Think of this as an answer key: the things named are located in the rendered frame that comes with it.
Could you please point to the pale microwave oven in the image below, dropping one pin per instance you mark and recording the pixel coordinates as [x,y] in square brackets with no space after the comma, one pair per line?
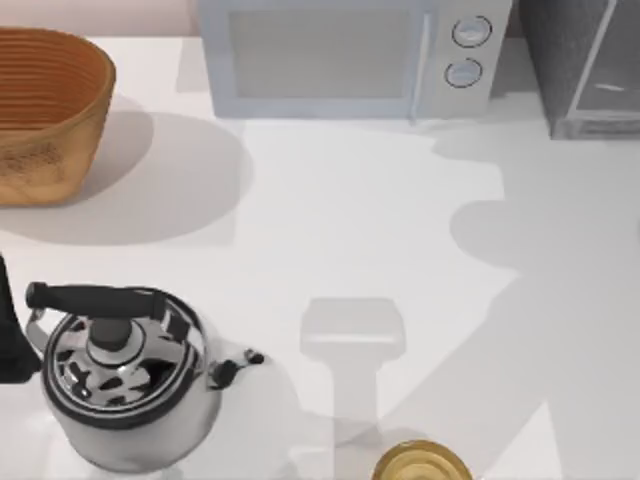
[320,60]

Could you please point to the round microwave knob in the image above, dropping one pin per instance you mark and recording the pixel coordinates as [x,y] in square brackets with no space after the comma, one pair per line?
[463,73]
[471,31]

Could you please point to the brown woven basket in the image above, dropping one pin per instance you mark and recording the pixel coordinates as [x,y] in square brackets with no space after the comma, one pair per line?
[45,125]

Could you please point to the grey cabinet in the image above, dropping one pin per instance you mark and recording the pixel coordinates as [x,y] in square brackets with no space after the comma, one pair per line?
[565,60]

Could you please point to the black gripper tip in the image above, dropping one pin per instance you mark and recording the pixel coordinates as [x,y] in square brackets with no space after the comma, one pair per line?
[11,340]

